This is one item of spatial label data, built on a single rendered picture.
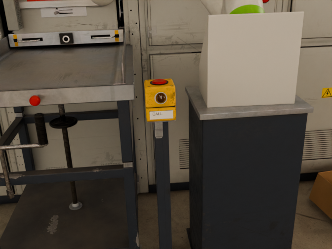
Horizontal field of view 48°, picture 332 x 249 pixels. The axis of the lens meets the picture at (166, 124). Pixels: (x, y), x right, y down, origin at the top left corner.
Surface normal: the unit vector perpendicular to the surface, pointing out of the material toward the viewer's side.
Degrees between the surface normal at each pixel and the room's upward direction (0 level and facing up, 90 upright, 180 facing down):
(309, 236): 0
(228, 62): 90
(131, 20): 90
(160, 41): 90
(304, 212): 0
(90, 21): 90
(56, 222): 0
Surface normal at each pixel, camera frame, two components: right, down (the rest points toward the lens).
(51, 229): -0.03, -0.92
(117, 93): 0.09, 0.38
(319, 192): -0.96, -0.10
